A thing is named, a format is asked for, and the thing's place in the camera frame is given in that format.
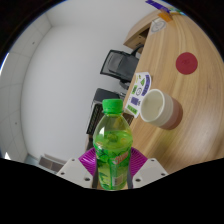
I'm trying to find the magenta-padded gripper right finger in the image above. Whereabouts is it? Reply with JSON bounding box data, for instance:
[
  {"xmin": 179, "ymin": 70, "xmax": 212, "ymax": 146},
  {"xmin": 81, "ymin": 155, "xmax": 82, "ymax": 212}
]
[{"xmin": 127, "ymin": 147, "xmax": 169, "ymax": 189}]

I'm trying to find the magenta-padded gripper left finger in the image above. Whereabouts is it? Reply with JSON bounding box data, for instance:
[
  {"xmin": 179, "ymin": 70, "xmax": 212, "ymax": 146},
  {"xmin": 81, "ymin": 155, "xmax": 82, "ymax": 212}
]
[{"xmin": 55, "ymin": 147, "xmax": 98, "ymax": 189}]

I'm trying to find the green drink bottle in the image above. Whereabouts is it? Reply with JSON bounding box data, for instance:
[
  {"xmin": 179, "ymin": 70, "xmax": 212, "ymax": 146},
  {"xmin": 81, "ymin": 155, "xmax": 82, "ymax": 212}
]
[{"xmin": 92, "ymin": 98, "xmax": 134, "ymax": 192}]

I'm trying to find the white and brown cup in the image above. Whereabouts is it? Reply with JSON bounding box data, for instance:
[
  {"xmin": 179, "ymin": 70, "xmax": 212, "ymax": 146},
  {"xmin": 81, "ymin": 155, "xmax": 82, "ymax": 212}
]
[{"xmin": 139, "ymin": 88, "xmax": 184, "ymax": 131}]

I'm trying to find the plain black chair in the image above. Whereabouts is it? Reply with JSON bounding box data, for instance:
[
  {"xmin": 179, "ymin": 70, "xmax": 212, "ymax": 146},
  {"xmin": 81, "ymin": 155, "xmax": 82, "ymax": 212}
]
[{"xmin": 93, "ymin": 87, "xmax": 126, "ymax": 108}]

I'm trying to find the printed white paper leaflet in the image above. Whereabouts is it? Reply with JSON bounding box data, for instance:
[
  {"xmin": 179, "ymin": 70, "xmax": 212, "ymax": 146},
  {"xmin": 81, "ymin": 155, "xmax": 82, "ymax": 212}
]
[{"xmin": 123, "ymin": 72, "xmax": 153, "ymax": 118}]

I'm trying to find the black mesh office chair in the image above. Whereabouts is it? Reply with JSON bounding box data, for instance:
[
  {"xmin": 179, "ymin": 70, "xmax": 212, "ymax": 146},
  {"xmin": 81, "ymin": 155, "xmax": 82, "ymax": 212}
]
[{"xmin": 99, "ymin": 49, "xmax": 145, "ymax": 84}]

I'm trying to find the flat round red coaster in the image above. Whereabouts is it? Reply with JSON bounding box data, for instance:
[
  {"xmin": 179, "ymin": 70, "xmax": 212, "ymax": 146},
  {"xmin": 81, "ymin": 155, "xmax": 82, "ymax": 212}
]
[{"xmin": 175, "ymin": 51, "xmax": 199, "ymax": 75}]

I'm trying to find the wooden side desk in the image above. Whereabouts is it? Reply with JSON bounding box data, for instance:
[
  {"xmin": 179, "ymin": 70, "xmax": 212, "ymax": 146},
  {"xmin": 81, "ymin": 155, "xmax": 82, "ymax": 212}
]
[{"xmin": 123, "ymin": 9, "xmax": 161, "ymax": 54}]

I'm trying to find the white pad with circle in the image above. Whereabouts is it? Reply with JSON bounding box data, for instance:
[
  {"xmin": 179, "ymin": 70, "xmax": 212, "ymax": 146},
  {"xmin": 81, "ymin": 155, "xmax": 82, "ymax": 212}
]
[{"xmin": 148, "ymin": 17, "xmax": 168, "ymax": 36}]

